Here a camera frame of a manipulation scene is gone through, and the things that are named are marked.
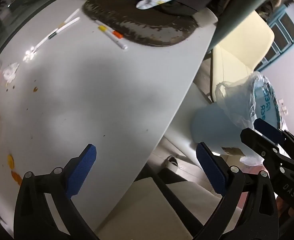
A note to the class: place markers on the short white pen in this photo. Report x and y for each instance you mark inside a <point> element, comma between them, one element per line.
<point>70,17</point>

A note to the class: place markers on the cream chair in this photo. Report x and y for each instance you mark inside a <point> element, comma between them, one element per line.
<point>236,55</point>

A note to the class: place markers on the clear plastic bin liner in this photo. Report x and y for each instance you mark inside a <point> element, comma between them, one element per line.
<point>236,100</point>

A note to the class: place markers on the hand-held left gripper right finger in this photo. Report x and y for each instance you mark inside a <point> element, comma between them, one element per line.
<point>211,172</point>

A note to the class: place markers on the white marker yellow orange bands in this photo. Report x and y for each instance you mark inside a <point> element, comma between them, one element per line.
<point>112,35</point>

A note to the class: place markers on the long white pen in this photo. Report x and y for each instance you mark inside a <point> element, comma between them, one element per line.
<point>62,28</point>

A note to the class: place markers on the dark tray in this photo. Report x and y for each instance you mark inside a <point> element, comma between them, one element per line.
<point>142,22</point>

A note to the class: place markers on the beige chair seat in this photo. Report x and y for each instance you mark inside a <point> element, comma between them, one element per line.
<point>142,205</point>

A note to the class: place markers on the teal window frame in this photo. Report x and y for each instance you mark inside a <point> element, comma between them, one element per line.
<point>286,27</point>

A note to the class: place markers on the small crumpled white tissue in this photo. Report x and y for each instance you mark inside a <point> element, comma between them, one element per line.
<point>11,71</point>

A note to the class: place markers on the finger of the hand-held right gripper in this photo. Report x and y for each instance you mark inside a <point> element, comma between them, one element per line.
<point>254,140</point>
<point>269,130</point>

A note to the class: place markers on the light blue trash bin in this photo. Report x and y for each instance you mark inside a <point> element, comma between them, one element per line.
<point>209,127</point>

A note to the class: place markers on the white wall socket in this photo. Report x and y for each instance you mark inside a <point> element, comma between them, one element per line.
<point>284,106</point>

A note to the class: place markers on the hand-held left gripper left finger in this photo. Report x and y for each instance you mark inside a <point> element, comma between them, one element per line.
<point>83,170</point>

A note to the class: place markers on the shoe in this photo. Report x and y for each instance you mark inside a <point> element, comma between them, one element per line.
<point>172,161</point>

